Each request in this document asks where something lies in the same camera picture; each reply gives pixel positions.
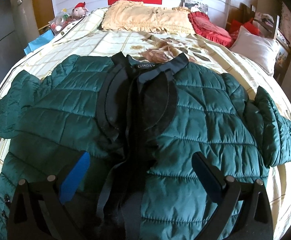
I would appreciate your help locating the grey refrigerator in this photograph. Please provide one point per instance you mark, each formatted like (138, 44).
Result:
(17, 28)

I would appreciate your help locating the yellow ruffled pillow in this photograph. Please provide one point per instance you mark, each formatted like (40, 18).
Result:
(136, 16)

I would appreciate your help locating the framed photo on headboard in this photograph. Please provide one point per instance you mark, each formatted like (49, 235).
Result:
(195, 6)

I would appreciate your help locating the wooden chair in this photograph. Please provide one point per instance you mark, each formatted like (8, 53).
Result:
(271, 27)

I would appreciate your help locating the red ruffled cushion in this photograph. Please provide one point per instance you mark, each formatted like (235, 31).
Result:
(203, 27)

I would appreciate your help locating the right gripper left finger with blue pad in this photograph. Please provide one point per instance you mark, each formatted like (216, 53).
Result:
(38, 211)

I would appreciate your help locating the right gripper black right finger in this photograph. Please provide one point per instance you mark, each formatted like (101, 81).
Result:
(254, 220)

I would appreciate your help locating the pig plush toy red hat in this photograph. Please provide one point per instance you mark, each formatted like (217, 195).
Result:
(79, 10)

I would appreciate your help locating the white pillow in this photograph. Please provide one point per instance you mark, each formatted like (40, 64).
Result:
(261, 50)

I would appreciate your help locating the dark green quilted jacket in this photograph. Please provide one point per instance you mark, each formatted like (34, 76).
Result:
(141, 123)

